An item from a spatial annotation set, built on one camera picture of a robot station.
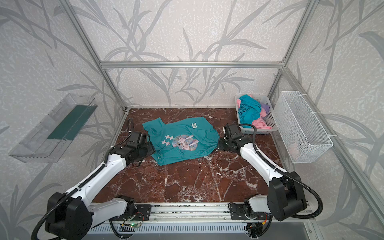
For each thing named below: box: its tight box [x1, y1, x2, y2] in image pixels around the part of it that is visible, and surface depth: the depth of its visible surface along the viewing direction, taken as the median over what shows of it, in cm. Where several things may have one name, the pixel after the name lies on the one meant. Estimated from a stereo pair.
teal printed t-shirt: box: [142, 117, 220, 167], surface depth 104 cm
